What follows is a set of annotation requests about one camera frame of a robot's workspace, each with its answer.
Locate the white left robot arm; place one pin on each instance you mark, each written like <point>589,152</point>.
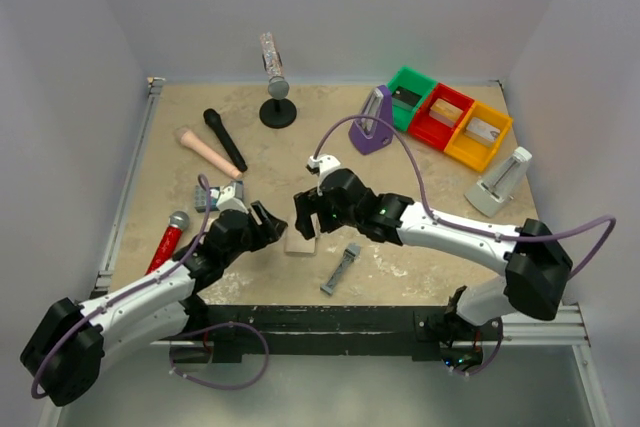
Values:
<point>69,348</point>

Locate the glitter microphone on stand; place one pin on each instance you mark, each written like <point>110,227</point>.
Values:
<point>278,87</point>

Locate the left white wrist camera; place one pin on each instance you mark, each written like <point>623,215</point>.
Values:
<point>231,197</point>

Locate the grey truss piece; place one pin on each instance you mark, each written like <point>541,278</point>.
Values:
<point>349,256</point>

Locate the tan card in red bin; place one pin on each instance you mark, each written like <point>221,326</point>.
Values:
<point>445,112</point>

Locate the purple metronome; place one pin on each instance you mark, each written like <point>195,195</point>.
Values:
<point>373,131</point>

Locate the pink microphone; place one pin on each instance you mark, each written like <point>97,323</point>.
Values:
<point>187,138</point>

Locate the light blue toy brick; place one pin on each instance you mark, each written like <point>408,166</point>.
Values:
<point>214,193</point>

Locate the white grey metronome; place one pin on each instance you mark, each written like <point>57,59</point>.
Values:
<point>491,192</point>

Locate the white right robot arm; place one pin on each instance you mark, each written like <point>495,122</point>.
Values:
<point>531,267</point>

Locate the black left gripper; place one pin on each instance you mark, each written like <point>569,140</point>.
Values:
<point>270,229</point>

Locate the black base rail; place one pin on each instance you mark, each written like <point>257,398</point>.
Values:
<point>417,332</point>

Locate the beige card holder wallet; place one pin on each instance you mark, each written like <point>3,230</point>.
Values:
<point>294,243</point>

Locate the yellow bin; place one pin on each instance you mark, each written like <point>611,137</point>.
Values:
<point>471,153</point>

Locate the green bin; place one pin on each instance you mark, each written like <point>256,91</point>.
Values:
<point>409,89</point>

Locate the red glitter microphone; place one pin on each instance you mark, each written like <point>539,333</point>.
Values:
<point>178,222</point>

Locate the black microphone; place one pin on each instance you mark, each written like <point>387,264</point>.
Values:
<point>214,121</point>

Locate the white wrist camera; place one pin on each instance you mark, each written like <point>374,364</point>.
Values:
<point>322,166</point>
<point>231,197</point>

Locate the black card in green bin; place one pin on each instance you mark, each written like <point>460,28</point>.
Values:
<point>405,99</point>

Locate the aluminium frame rail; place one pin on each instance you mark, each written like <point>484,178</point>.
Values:
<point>106,268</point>

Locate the white card in yellow bin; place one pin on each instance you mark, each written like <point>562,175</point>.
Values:
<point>482,132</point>

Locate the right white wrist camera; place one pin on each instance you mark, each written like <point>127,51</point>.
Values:
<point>322,166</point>

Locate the red bin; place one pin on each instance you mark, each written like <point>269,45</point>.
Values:
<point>428,130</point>

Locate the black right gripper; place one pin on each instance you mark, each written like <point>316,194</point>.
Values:
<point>307,203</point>

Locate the black round microphone stand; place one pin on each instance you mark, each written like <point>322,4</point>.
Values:
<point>277,114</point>

